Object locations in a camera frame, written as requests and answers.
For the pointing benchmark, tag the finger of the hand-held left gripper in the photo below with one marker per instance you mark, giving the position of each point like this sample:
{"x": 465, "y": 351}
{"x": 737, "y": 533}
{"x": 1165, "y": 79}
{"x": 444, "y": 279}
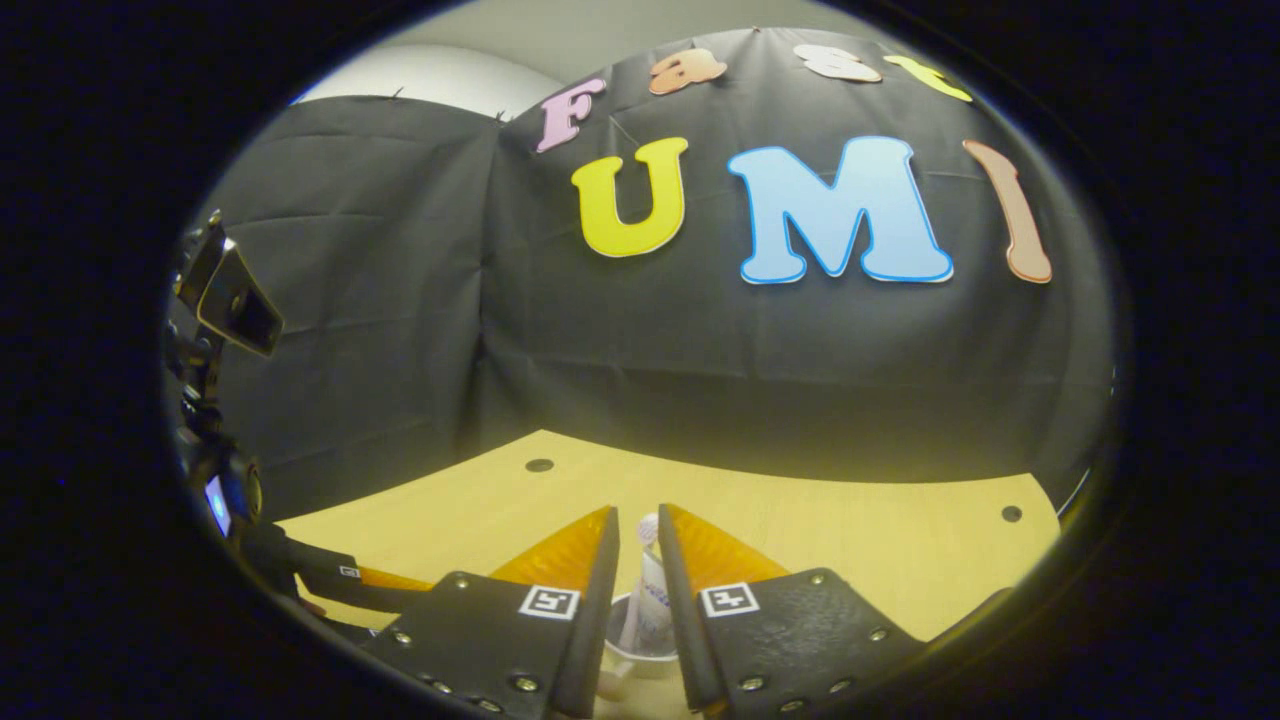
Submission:
{"x": 335, "y": 620}
{"x": 320, "y": 580}

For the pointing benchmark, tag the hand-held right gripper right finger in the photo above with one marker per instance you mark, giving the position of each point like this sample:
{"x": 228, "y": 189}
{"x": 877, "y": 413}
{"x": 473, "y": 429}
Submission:
{"x": 680, "y": 620}

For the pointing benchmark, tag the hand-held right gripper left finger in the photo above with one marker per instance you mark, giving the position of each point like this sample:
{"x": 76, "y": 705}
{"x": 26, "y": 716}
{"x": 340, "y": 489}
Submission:
{"x": 595, "y": 630}

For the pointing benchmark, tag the white toothpaste tube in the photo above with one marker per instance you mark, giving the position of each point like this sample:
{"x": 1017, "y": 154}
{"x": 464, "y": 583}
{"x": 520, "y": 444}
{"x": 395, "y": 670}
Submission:
{"x": 657, "y": 600}

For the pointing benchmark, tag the white pink toothbrush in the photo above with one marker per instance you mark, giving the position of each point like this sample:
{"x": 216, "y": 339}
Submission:
{"x": 648, "y": 527}

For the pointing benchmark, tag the wooden desktop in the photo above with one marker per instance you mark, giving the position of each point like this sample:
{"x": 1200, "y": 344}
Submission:
{"x": 850, "y": 540}

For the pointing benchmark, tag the black backdrop cloth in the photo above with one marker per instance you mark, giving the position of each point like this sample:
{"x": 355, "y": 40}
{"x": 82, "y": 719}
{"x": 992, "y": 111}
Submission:
{"x": 400, "y": 300}

